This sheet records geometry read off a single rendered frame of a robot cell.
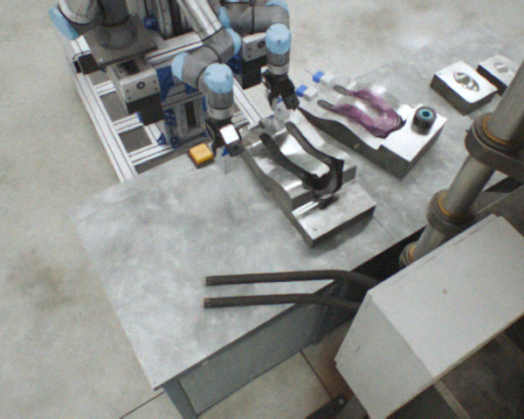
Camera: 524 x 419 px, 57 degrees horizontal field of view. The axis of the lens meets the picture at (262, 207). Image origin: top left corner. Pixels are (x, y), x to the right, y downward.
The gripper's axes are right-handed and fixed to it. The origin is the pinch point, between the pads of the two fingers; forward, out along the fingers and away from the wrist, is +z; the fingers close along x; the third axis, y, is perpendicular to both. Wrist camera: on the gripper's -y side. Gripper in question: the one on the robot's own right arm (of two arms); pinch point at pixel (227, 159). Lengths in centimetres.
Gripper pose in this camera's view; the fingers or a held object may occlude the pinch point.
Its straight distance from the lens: 159.5
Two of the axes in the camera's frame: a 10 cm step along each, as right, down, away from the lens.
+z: -0.2, 5.5, 8.4
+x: -8.5, 4.4, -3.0
